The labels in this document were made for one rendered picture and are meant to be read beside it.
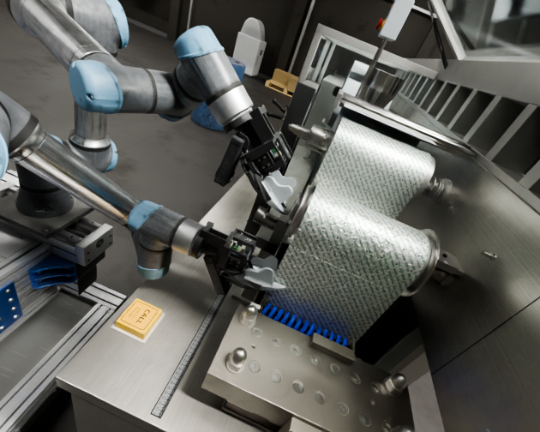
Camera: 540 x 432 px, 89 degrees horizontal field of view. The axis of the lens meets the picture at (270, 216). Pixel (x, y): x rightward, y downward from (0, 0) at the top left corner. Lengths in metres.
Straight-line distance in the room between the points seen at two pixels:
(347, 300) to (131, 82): 0.57
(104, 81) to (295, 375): 0.60
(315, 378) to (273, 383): 0.09
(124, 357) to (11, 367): 0.87
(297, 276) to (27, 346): 1.23
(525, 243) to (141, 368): 0.72
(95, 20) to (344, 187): 0.72
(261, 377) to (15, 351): 1.17
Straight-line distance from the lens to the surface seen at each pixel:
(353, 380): 0.67
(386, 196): 0.75
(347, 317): 0.66
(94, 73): 0.53
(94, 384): 0.69
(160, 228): 0.61
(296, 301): 0.65
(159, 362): 0.70
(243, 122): 0.52
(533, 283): 0.54
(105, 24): 0.91
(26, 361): 1.54
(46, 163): 0.66
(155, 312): 0.73
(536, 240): 0.57
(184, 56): 0.54
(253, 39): 9.48
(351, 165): 0.71
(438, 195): 0.82
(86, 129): 1.04
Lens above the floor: 1.54
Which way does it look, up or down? 33 degrees down
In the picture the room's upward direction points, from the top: 23 degrees clockwise
